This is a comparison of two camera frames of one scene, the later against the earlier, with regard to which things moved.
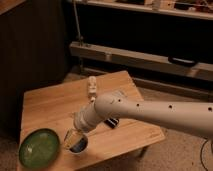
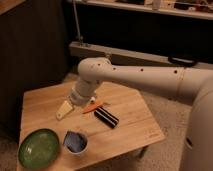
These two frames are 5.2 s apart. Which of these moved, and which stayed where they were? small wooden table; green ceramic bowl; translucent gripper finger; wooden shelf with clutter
Moved: translucent gripper finger
Stayed: small wooden table; wooden shelf with clutter; green ceramic bowl
